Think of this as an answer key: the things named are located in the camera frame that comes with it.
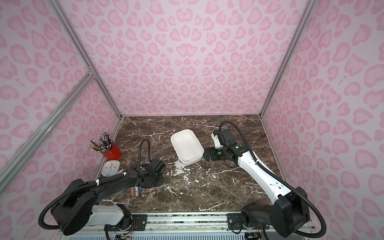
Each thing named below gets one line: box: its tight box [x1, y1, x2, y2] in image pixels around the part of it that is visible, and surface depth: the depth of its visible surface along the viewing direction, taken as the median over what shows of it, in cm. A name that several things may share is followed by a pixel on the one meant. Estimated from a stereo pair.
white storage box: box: [170, 129, 205, 166], surface depth 103 cm
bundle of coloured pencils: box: [90, 132, 116, 153], surface depth 87 cm
